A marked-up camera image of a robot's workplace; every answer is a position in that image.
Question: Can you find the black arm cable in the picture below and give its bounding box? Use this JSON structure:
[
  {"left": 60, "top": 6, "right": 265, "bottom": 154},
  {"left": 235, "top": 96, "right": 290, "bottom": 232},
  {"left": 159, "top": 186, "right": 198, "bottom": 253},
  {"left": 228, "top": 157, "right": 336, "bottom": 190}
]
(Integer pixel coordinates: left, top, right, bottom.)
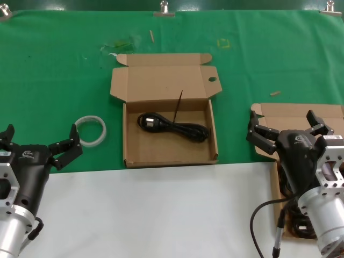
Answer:
[
  {"left": 20, "top": 217, "right": 44, "bottom": 256},
  {"left": 249, "top": 197, "right": 299, "bottom": 258}
]

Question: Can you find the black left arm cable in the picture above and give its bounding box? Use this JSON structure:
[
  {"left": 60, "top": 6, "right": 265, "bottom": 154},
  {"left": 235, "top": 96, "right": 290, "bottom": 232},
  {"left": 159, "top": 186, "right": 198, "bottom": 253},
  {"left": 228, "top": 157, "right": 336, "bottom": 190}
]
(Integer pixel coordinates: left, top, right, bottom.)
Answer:
[{"left": 20, "top": 217, "right": 44, "bottom": 256}]

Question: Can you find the green table cloth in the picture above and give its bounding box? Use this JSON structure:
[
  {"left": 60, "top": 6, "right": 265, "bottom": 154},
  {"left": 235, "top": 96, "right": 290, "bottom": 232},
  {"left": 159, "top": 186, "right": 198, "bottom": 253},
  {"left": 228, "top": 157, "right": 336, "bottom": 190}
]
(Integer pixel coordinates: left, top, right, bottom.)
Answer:
[{"left": 0, "top": 10, "right": 344, "bottom": 174}]

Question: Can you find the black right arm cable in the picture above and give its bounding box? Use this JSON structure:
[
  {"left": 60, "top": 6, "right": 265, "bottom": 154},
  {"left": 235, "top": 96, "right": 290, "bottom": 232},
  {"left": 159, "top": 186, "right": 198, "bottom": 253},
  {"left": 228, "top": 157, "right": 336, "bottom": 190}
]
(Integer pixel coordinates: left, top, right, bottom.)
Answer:
[{"left": 249, "top": 197, "right": 299, "bottom": 258}]

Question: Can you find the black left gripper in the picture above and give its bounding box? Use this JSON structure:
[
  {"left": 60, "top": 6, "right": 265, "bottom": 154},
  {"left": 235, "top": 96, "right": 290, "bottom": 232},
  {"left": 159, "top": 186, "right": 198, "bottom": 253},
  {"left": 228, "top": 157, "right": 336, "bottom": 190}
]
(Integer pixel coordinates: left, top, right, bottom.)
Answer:
[{"left": 0, "top": 123, "right": 83, "bottom": 216}]

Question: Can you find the wrist silver camera bracket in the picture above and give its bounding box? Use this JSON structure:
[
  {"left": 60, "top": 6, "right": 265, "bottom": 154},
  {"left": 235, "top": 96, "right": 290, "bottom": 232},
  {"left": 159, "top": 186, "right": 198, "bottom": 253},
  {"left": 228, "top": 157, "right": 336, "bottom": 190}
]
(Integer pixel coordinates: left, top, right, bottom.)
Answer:
[
  {"left": 316, "top": 135, "right": 344, "bottom": 194},
  {"left": 0, "top": 162, "right": 21, "bottom": 216}
]

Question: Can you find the metal binder clip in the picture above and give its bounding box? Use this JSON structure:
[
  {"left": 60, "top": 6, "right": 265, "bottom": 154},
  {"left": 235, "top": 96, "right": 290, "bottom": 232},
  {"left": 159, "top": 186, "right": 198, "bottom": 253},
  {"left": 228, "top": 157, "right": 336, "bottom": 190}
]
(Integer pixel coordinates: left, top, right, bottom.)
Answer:
[
  {"left": 320, "top": 0, "right": 344, "bottom": 16},
  {"left": 0, "top": 5, "right": 13, "bottom": 22},
  {"left": 153, "top": 0, "right": 176, "bottom": 18}
]

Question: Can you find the black coiled power cable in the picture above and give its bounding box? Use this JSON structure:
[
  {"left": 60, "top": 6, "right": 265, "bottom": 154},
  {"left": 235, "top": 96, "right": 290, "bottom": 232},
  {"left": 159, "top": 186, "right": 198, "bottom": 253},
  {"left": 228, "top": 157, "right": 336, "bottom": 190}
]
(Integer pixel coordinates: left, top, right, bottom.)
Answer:
[{"left": 284, "top": 204, "right": 318, "bottom": 239}]

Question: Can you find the black power cable with tie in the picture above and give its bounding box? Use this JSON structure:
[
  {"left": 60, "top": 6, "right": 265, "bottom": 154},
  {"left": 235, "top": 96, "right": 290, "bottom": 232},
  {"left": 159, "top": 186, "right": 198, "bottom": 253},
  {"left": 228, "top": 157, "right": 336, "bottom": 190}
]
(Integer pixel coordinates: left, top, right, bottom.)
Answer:
[{"left": 137, "top": 90, "right": 210, "bottom": 144}]

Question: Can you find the left wrist silver camera bracket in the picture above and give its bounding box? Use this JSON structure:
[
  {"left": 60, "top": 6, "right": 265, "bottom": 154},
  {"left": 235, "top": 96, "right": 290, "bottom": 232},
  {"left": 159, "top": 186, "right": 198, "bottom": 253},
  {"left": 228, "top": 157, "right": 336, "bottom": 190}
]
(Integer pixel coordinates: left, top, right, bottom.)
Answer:
[{"left": 0, "top": 162, "right": 21, "bottom": 216}]

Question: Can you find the right arm cable metal connector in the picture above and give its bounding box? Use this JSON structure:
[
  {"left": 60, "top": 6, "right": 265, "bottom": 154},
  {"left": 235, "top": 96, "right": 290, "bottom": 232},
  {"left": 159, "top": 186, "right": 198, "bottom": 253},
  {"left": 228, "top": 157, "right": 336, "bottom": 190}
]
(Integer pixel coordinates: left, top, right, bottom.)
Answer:
[{"left": 271, "top": 206, "right": 287, "bottom": 258}]

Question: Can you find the clear plastic scrap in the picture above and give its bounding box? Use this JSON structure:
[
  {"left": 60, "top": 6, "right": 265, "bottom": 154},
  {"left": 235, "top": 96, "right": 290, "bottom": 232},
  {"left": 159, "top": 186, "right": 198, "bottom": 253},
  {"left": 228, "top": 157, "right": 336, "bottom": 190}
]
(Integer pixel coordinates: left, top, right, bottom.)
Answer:
[{"left": 101, "top": 34, "right": 142, "bottom": 57}]

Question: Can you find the white tape roll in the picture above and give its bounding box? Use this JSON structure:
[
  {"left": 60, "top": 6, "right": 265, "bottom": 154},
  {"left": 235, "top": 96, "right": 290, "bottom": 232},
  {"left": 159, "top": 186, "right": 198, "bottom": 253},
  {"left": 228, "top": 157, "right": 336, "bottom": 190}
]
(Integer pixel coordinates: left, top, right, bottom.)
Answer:
[{"left": 74, "top": 114, "right": 108, "bottom": 148}]

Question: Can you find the cardboard box with round hole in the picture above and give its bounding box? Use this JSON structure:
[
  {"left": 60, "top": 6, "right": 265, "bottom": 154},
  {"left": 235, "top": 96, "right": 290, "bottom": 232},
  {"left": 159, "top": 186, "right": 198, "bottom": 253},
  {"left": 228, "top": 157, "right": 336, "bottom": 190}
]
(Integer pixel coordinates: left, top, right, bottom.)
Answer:
[{"left": 109, "top": 53, "right": 223, "bottom": 169}]

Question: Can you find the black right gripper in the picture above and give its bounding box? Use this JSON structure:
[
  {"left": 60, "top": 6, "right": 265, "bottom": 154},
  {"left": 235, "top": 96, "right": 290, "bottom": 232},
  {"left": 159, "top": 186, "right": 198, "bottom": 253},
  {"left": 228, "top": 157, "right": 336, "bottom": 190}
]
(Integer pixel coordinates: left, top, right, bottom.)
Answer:
[{"left": 246, "top": 109, "right": 335, "bottom": 198}]

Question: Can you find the brown cardboard parts box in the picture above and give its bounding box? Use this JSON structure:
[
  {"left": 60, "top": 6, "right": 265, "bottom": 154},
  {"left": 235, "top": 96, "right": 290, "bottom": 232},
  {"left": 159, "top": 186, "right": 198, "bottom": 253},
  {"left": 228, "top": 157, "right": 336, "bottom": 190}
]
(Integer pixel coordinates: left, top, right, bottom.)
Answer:
[{"left": 249, "top": 103, "right": 344, "bottom": 244}]

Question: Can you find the right wrist silver camera bracket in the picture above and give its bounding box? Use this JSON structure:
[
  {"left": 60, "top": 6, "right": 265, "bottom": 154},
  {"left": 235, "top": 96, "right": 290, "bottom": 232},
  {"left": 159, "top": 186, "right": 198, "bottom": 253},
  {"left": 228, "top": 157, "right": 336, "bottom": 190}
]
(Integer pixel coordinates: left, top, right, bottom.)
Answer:
[{"left": 316, "top": 135, "right": 344, "bottom": 194}]

